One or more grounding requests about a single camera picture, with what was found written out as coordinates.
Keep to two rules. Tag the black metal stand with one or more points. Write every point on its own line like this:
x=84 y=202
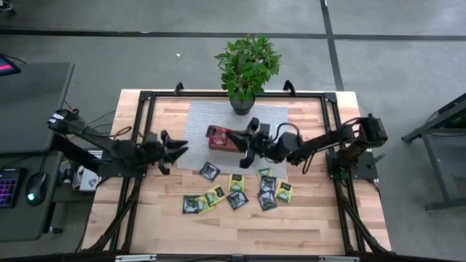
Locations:
x=435 y=171

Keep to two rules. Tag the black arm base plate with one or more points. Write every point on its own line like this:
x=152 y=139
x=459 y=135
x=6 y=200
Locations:
x=109 y=172
x=364 y=171

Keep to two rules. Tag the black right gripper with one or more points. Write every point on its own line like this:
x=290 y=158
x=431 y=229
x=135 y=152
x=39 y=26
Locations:
x=262 y=143

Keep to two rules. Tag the wooden tea organizer box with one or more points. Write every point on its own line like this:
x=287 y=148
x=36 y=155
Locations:
x=218 y=147

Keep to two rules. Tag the grey woven placemat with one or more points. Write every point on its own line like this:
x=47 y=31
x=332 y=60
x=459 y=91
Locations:
x=204 y=116

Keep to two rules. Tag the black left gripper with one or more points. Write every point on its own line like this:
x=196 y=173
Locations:
x=153 y=149

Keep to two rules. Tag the white printed box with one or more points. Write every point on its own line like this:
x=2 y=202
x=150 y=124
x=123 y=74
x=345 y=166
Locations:
x=89 y=182

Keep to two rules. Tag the person's shoe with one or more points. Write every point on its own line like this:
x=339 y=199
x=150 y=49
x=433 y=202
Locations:
x=7 y=5

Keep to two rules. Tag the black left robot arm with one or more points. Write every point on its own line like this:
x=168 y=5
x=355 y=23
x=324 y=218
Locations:
x=94 y=136

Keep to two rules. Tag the screen with pink display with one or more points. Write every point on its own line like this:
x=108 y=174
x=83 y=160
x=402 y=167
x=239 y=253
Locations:
x=7 y=67

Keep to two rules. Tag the red strawberry tea packet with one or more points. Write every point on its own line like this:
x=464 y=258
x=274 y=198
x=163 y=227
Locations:
x=217 y=132

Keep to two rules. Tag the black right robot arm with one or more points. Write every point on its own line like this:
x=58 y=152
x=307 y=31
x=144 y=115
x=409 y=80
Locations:
x=327 y=140

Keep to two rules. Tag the black computer mouse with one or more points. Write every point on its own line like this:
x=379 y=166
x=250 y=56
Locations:
x=36 y=187

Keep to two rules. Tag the green potted plant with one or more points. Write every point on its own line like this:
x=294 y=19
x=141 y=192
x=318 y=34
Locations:
x=247 y=65

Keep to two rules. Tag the yellow lemon lime tea packet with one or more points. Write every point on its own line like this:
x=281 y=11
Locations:
x=263 y=172
x=236 y=182
x=284 y=191
x=204 y=207
x=215 y=195

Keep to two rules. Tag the backlit black keyboard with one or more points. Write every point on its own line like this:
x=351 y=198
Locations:
x=9 y=187

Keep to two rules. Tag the black frame clamp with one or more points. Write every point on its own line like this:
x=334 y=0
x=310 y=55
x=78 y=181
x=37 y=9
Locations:
x=289 y=87
x=178 y=88

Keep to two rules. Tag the grey desk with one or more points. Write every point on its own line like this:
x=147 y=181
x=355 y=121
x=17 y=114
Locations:
x=32 y=94

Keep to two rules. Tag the silver metal bracket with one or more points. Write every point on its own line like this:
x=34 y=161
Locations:
x=135 y=258
x=338 y=258

